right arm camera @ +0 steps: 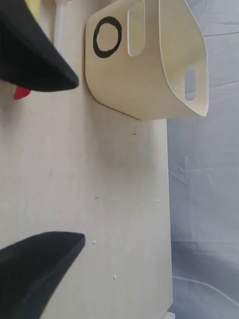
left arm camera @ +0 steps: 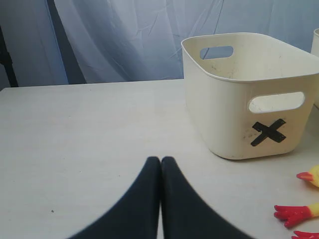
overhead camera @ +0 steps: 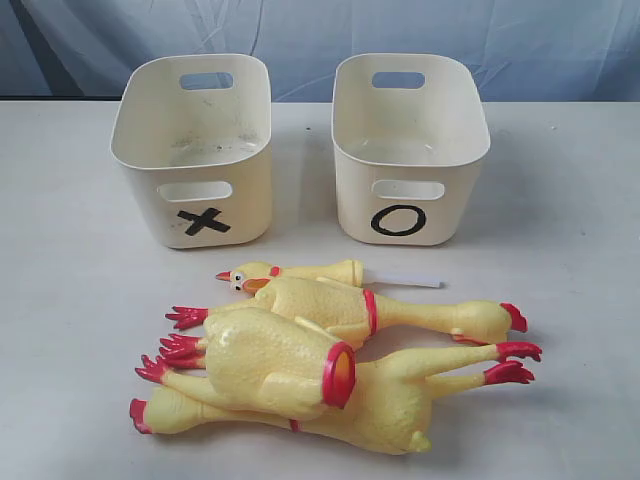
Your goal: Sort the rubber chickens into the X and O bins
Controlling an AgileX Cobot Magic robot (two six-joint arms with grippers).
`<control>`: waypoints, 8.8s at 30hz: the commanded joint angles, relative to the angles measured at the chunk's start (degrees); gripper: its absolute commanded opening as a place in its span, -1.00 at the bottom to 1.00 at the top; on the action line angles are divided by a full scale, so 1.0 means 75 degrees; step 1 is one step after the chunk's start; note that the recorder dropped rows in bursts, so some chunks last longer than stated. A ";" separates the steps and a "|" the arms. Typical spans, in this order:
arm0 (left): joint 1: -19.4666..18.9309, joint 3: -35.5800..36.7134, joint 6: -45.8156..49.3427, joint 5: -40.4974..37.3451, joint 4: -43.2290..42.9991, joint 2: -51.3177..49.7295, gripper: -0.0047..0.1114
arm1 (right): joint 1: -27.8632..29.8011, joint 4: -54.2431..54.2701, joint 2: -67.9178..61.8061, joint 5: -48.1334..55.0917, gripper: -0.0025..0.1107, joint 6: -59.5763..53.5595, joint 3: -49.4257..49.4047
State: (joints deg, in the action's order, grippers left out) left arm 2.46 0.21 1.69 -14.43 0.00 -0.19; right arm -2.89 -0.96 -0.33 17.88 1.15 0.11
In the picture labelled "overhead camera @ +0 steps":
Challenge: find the broken chicken head with tube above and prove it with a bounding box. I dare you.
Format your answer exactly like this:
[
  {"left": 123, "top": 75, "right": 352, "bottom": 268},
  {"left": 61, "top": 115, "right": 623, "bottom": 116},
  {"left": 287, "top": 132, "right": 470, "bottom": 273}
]
[{"left": 215, "top": 259, "right": 444, "bottom": 294}]

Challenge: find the yellow rubber chicken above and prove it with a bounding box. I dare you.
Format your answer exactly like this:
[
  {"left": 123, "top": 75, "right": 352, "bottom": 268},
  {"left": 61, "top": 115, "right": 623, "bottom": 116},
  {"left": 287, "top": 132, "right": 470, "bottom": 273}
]
[
  {"left": 166, "top": 277, "right": 528, "bottom": 349},
  {"left": 129, "top": 341, "right": 542, "bottom": 455}
]

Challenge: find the headless yellow chicken body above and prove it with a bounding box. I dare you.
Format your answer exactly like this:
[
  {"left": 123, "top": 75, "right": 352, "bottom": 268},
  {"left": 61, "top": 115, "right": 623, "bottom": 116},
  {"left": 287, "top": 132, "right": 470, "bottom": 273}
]
[{"left": 136, "top": 308, "right": 356, "bottom": 420}]

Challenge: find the cream bin marked O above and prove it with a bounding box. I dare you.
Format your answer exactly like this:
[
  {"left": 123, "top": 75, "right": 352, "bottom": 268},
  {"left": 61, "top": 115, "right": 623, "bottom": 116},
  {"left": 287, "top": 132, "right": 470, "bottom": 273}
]
[{"left": 331, "top": 53, "right": 491, "bottom": 246}]

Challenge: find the cream bin marked X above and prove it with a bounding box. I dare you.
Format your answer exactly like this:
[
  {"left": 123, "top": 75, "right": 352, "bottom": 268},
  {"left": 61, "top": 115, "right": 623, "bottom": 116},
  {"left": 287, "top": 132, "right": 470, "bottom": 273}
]
[{"left": 110, "top": 54, "right": 273, "bottom": 249}]

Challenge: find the pale blue backdrop cloth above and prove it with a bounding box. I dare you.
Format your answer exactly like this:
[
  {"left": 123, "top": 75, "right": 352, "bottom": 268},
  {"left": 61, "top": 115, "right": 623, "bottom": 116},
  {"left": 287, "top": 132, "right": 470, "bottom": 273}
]
[{"left": 1, "top": 1, "right": 639, "bottom": 102}]

